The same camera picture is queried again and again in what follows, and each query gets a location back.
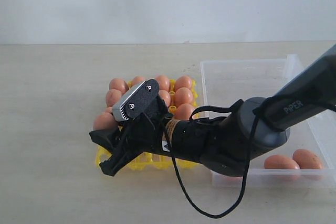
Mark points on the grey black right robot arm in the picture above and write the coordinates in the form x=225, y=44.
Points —
x=225, y=144

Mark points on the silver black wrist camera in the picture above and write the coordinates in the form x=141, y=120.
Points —
x=135, y=100

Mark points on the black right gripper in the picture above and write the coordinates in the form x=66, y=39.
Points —
x=145, y=133

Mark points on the brown egg packed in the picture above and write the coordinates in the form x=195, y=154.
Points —
x=164, y=82
x=183, y=82
x=118, y=84
x=137, y=79

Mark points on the yellow plastic egg tray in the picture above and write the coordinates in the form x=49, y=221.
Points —
x=148, y=159

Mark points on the brown egg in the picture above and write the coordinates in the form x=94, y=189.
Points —
x=183, y=95
x=112, y=97
x=307, y=159
x=280, y=162
x=184, y=111
x=108, y=109
x=233, y=179
x=104, y=121
x=165, y=96

